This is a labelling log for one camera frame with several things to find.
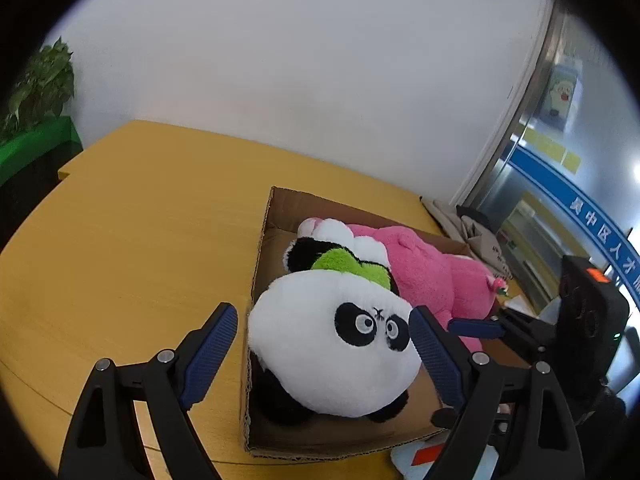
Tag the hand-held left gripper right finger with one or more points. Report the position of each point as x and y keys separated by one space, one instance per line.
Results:
x=435 y=360

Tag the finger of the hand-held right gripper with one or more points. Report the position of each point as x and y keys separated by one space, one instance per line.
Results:
x=475 y=327
x=444 y=417

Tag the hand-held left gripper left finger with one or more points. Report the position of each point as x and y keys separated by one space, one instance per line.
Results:
x=210 y=355

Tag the magenta pink plush toy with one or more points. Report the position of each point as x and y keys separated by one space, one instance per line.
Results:
x=425 y=270

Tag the panda plush toy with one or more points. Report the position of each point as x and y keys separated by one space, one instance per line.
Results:
x=310 y=345

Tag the green plush toy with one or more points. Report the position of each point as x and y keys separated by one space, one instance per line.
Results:
x=350 y=265

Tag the brown cardboard box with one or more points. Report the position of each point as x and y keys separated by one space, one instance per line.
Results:
x=280 y=240

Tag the grey cloth bag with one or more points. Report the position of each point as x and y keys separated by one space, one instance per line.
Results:
x=480 y=240

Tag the blue banner sign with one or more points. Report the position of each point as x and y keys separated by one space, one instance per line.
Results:
x=575 y=200

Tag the cartoon poster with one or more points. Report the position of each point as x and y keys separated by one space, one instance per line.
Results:
x=562 y=90

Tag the green planter box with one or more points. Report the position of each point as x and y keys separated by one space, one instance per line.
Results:
x=35 y=142

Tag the green potted plant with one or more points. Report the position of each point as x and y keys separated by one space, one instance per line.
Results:
x=42 y=85

